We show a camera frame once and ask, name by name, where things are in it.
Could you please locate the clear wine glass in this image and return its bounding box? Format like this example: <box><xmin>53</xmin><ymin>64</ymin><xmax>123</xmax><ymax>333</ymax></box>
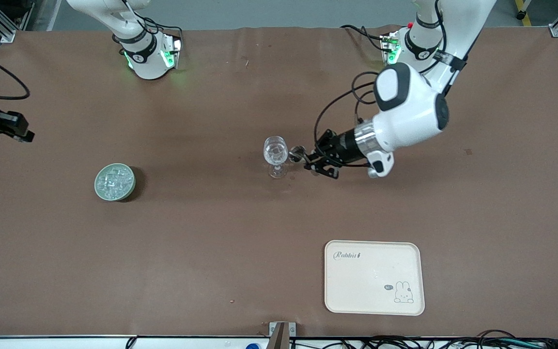
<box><xmin>263</xmin><ymin>136</ymin><xmax>290</xmax><ymax>179</ymax></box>

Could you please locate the clear ice cubes pile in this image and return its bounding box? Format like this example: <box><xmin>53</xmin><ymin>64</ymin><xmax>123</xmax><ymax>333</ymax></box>
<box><xmin>97</xmin><ymin>165</ymin><xmax>133</xmax><ymax>199</ymax></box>

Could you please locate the green round bowl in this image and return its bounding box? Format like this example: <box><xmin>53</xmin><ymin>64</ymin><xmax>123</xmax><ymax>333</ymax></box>
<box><xmin>94</xmin><ymin>163</ymin><xmax>137</xmax><ymax>202</ymax></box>

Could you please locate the white rabbit print tray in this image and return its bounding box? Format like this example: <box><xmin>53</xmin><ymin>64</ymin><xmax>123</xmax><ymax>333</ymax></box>
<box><xmin>324</xmin><ymin>240</ymin><xmax>426</xmax><ymax>317</ymax></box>

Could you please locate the black left arm wrist cable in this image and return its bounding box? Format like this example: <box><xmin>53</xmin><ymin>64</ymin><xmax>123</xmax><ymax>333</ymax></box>
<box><xmin>314</xmin><ymin>71</ymin><xmax>381</xmax><ymax>168</ymax></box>

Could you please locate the black base cable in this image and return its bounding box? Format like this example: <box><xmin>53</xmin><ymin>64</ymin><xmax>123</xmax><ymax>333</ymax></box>
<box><xmin>141</xmin><ymin>17</ymin><xmax>184</xmax><ymax>39</ymax></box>
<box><xmin>341</xmin><ymin>24</ymin><xmax>387</xmax><ymax>52</ymax></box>

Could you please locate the metal bracket on table edge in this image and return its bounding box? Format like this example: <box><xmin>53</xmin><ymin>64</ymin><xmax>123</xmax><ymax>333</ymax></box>
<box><xmin>269</xmin><ymin>321</ymin><xmax>296</xmax><ymax>349</ymax></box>

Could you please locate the bundle of black cables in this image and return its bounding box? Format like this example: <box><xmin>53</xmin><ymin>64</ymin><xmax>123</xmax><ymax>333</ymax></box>
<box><xmin>289</xmin><ymin>330</ymin><xmax>558</xmax><ymax>349</ymax></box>

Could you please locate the white table edge rail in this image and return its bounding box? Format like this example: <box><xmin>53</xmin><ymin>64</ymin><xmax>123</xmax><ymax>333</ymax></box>
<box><xmin>0</xmin><ymin>335</ymin><xmax>558</xmax><ymax>349</ymax></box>

